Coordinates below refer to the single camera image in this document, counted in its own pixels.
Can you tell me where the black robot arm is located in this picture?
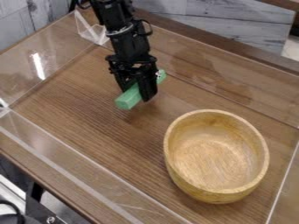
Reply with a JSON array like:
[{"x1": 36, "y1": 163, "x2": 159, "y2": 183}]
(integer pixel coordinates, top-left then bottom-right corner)
[{"x1": 84, "y1": 0, "x2": 159, "y2": 102}]

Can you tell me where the black table leg frame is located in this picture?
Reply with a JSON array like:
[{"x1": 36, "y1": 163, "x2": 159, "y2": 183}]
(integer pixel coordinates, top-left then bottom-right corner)
[{"x1": 24, "y1": 182, "x2": 76, "y2": 224}]

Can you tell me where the green rectangular block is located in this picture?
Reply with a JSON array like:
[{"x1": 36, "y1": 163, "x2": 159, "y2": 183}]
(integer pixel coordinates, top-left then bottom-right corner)
[{"x1": 115, "y1": 69, "x2": 167, "y2": 110}]

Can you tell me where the clear acrylic corner bracket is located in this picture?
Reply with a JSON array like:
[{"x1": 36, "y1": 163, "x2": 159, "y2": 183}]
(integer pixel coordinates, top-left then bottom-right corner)
[{"x1": 73, "y1": 10, "x2": 108, "y2": 46}]

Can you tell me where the black cable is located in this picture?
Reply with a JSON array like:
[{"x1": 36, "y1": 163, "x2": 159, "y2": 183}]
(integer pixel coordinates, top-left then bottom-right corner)
[{"x1": 0, "y1": 199, "x2": 28, "y2": 224}]

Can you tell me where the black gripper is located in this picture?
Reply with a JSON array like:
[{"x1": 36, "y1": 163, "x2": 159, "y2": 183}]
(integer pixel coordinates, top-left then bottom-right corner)
[{"x1": 107, "y1": 30, "x2": 157, "y2": 102}]

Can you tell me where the clear acrylic tray wall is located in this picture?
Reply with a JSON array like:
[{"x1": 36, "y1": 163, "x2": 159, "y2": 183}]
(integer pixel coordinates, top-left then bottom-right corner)
[{"x1": 0, "y1": 107, "x2": 191, "y2": 224}]

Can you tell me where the light wooden bowl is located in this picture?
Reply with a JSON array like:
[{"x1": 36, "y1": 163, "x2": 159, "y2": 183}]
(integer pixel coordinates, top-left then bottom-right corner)
[{"x1": 163, "y1": 109, "x2": 269, "y2": 204}]

